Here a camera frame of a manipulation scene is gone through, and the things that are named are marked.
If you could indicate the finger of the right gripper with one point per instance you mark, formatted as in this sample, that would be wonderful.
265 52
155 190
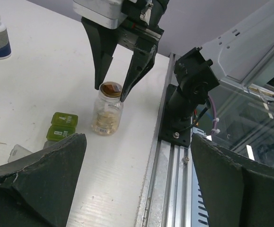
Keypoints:
142 62
103 44

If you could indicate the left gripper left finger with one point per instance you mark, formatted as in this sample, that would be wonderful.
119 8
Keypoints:
38 190

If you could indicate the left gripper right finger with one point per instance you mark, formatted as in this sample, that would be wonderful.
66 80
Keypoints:
237 191

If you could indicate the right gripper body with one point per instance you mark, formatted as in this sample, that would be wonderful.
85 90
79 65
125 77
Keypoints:
109 23

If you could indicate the green pill box SUN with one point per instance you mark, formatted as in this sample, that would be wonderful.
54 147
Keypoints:
57 133

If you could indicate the clear pill jar gold lid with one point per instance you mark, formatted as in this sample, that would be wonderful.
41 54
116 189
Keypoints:
107 109

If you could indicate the green pill box THUR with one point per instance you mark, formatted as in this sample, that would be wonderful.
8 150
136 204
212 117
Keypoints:
64 120

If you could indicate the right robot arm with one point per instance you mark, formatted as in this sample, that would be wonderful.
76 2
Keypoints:
202 68

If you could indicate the aluminium mounting rail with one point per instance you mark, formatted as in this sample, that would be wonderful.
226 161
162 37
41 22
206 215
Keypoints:
170 195

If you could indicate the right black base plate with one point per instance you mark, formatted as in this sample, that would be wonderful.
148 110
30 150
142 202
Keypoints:
176 118

